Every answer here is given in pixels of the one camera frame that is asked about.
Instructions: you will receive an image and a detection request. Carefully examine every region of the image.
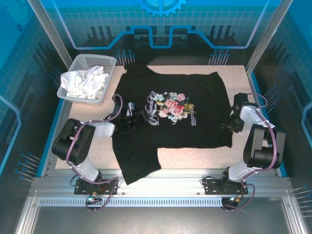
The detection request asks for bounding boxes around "black floral print t-shirt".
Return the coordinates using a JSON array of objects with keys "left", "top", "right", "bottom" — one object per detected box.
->
[{"left": 112, "top": 63, "right": 234, "bottom": 185}]

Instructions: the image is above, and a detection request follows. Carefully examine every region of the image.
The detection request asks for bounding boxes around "grey plastic laundry basket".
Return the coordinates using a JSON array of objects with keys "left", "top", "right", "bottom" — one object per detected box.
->
[{"left": 57, "top": 54, "right": 117, "bottom": 106}]

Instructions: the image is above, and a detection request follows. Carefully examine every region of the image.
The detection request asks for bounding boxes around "crumpled white t-shirt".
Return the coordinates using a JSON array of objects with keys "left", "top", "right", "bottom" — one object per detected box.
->
[{"left": 60, "top": 65, "right": 110, "bottom": 100}]

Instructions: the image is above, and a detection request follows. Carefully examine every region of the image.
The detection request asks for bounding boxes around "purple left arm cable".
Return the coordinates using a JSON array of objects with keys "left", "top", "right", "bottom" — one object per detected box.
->
[{"left": 65, "top": 94, "right": 124, "bottom": 213}]

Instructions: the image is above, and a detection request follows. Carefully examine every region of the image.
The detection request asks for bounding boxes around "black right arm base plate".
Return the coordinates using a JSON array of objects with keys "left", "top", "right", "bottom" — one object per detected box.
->
[{"left": 203, "top": 178, "right": 249, "bottom": 195}]

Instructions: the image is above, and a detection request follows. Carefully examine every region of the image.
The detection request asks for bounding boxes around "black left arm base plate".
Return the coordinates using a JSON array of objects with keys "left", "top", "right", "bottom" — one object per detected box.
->
[{"left": 74, "top": 179, "right": 119, "bottom": 195}]

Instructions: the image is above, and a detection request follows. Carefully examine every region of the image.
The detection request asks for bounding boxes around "aluminium mounting rail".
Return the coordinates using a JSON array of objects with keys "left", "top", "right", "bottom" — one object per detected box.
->
[{"left": 30, "top": 169, "right": 292, "bottom": 197}]

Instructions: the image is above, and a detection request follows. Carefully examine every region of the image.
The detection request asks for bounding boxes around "slotted grey cable duct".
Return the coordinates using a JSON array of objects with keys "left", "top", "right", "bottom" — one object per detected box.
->
[{"left": 39, "top": 197, "right": 224, "bottom": 207}]

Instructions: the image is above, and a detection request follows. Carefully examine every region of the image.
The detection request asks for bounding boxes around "right aluminium frame post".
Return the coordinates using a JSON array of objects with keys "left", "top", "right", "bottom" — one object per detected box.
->
[{"left": 244, "top": 0, "right": 295, "bottom": 76}]

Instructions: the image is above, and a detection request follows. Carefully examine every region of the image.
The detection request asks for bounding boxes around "aluminium frame post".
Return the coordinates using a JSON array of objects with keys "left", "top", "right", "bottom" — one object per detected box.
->
[
  {"left": 244, "top": 0, "right": 295, "bottom": 76},
  {"left": 26, "top": 0, "right": 83, "bottom": 77}
]

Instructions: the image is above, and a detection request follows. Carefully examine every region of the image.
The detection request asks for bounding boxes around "left aluminium frame post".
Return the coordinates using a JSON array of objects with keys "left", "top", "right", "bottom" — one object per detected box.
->
[{"left": 26, "top": 0, "right": 83, "bottom": 77}]

